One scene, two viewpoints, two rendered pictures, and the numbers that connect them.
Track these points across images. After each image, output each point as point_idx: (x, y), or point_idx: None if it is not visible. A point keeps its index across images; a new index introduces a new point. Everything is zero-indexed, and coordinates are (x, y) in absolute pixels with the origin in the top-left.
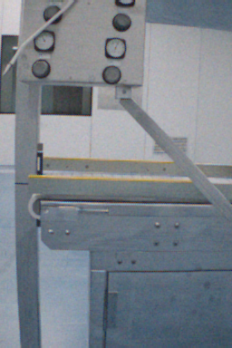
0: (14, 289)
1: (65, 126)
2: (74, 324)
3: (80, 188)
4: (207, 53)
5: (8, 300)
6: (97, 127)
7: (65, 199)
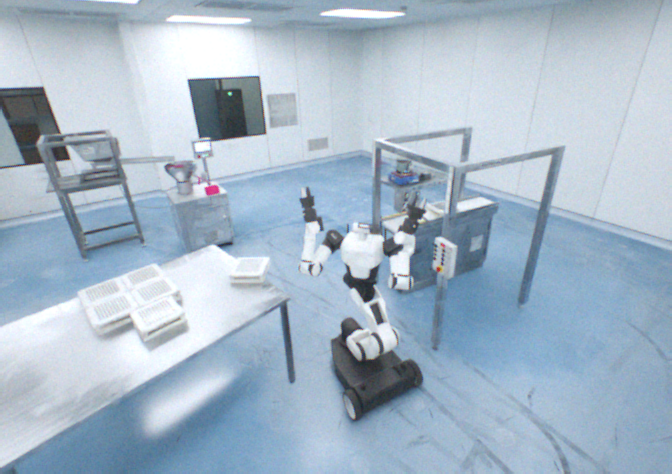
0: None
1: (250, 144)
2: None
3: None
4: (335, 74)
5: (327, 260)
6: (271, 140)
7: None
